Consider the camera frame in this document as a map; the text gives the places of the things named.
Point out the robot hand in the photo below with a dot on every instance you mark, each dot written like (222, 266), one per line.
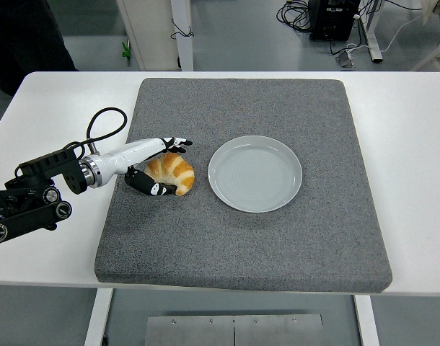
(126, 156)

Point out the golden croissant bread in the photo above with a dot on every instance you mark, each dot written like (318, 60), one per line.
(178, 169)

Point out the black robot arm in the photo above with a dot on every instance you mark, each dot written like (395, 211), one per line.
(29, 212)

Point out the pale grey round plate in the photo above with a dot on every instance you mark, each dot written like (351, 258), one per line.
(255, 174)

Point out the grey metal plate with screws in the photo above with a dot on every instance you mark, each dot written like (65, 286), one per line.
(234, 331)

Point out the small green object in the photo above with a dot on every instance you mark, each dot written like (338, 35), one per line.
(126, 52)

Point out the white cabinet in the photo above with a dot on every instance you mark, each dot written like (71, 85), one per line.
(151, 18)

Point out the grey felt mat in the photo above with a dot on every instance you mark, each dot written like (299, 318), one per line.
(241, 245)

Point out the person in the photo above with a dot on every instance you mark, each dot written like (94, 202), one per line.
(18, 36)

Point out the white table leg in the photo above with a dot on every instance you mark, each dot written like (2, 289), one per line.
(97, 317)
(367, 320)

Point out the grey foot pedal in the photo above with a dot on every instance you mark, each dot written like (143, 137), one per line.
(345, 59)

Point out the black computer box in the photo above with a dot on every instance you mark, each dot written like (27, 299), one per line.
(332, 21)

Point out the white desk leg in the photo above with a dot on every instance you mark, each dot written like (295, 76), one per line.
(373, 39)

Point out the white curved chair tube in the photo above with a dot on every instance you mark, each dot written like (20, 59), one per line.
(434, 50)

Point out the cream cloth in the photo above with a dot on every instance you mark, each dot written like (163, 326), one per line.
(431, 6)

